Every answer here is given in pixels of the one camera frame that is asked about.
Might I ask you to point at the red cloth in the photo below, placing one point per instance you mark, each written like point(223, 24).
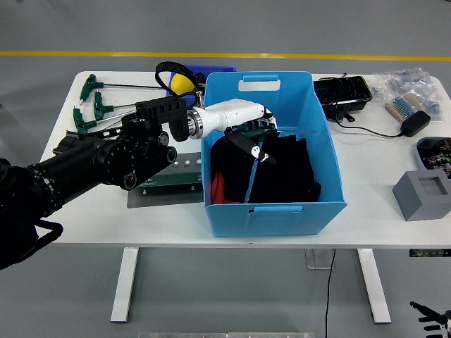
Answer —
point(218, 188)

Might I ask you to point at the clear plastic parts bags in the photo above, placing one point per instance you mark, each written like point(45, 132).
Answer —
point(405, 82)

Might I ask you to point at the large blue folding box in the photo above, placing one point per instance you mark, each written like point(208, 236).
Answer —
point(303, 105)

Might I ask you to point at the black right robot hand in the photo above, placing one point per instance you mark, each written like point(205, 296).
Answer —
point(440, 325)

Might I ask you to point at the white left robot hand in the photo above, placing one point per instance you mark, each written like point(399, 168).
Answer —
point(236, 112)

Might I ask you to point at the yellow foam ball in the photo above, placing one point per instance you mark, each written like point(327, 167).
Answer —
point(179, 84)

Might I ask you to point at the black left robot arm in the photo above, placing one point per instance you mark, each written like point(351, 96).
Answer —
point(88, 165)

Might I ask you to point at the black power adapter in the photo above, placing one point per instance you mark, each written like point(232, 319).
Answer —
point(415, 123)

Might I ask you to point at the grey floor plate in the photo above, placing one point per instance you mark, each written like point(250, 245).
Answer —
point(317, 258)

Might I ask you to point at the white table leg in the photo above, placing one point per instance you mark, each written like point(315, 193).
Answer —
point(375, 285)
point(124, 285)

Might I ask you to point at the black cloth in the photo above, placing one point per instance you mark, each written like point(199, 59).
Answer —
point(289, 176)

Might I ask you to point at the light blue parts bin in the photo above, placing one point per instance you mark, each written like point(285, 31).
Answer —
point(418, 155)

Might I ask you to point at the green hex key stand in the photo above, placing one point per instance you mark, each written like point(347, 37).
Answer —
point(176, 179)

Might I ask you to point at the small dark blue bin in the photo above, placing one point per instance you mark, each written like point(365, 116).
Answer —
point(218, 68)

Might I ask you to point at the grey block with square recess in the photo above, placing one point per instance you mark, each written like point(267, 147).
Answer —
point(415, 207)

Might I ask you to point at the black plastic tray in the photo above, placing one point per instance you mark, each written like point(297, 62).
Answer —
point(343, 93)

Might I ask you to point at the circuit board parts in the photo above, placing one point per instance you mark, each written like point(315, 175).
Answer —
point(437, 156)

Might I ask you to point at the dark small parts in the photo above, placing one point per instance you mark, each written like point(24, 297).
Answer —
point(200, 78)

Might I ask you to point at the black table control panel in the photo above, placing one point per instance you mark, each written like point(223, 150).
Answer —
point(430, 253)

